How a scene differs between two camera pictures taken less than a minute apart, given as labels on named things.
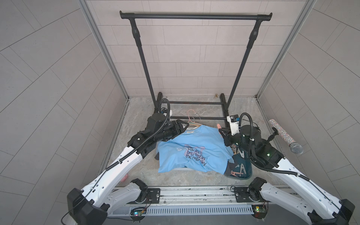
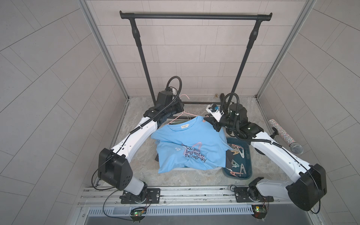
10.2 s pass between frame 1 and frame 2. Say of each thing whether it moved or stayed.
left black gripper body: moved
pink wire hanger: moved
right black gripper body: moved
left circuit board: stayed
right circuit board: stayed
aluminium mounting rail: stayed
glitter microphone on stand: stayed
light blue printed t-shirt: stayed
